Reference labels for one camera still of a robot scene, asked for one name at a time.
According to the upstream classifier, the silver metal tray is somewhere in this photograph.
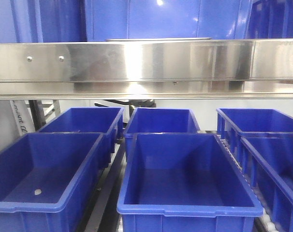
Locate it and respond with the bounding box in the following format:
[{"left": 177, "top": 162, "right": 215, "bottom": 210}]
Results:
[{"left": 105, "top": 37, "right": 212, "bottom": 42}]

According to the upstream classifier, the lower back blue bin centre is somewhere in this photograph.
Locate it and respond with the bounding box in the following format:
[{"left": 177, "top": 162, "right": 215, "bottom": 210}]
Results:
[{"left": 123, "top": 107, "right": 200, "bottom": 157}]

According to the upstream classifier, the black chair base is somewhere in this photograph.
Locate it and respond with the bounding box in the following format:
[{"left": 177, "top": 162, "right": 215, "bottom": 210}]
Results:
[{"left": 94, "top": 99, "right": 156, "bottom": 108}]

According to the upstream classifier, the lower back blue bin left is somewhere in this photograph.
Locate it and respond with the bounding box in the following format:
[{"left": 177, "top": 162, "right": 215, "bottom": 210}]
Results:
[{"left": 39, "top": 107, "right": 124, "bottom": 169}]

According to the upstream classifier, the lower back blue bin right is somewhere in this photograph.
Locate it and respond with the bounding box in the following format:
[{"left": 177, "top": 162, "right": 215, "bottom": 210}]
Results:
[{"left": 216, "top": 108, "right": 293, "bottom": 163}]

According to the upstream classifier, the large blue bin right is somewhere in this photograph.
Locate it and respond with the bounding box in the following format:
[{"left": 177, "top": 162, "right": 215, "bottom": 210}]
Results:
[{"left": 85, "top": 0, "right": 252, "bottom": 42}]

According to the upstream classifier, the large blue bin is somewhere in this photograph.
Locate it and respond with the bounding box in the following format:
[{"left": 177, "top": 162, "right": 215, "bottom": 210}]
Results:
[
  {"left": 0, "top": 0, "right": 87, "bottom": 43},
  {"left": 85, "top": 0, "right": 252, "bottom": 42}
]

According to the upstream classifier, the far right blue bin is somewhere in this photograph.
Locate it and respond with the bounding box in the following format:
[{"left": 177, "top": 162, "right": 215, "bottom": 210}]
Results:
[{"left": 246, "top": 0, "right": 293, "bottom": 39}]

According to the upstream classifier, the white roller track centre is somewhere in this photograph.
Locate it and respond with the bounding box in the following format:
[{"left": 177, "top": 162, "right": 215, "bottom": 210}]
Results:
[{"left": 216, "top": 134, "right": 278, "bottom": 232}]

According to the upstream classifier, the large blue bin left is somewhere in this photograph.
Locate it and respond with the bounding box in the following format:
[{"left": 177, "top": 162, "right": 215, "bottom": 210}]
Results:
[{"left": 0, "top": 0, "right": 87, "bottom": 43}]

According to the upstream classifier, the white banner post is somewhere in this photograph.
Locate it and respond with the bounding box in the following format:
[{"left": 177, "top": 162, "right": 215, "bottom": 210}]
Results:
[{"left": 10, "top": 100, "right": 35, "bottom": 136}]

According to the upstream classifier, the stainless steel front shelf rail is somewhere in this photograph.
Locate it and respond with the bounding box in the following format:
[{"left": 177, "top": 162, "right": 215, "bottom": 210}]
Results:
[{"left": 0, "top": 39, "right": 293, "bottom": 100}]

